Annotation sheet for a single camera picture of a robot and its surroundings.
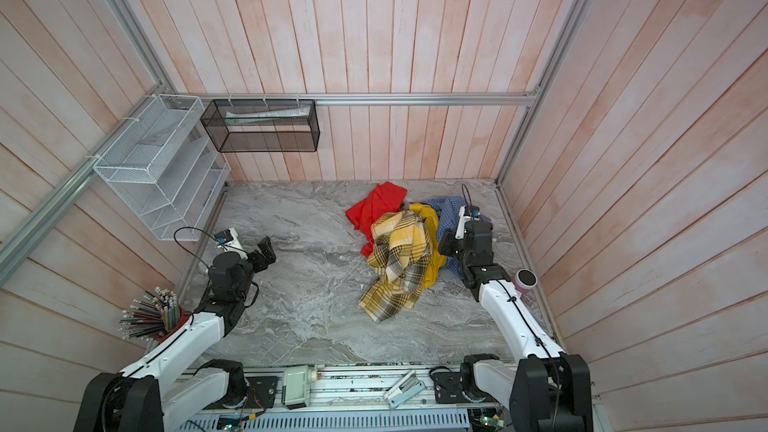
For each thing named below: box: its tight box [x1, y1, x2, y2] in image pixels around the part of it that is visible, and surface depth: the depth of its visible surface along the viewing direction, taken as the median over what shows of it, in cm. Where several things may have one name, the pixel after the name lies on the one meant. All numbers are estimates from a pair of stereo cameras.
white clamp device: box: [384, 370, 427, 409], surface depth 74 cm
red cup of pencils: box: [118, 287, 191, 343], surface depth 73 cm
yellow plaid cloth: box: [358, 211, 432, 323], surface depth 87 cm
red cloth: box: [345, 181, 408, 258], surface depth 109 cm
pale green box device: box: [281, 365, 318, 410], surface depth 71 cm
